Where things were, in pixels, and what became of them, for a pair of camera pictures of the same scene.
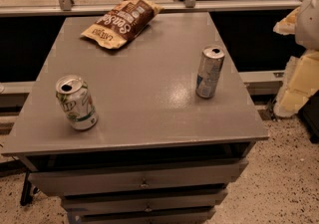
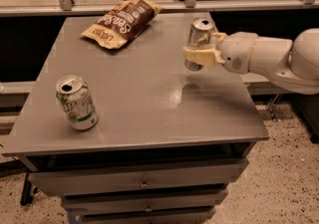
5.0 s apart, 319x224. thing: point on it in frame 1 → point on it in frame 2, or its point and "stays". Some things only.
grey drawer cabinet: [154, 131] stays
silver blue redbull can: [209, 72] → [200, 36]
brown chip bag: [123, 22] stays
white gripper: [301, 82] → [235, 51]
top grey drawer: [113, 180] stays
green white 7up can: [76, 100] stays
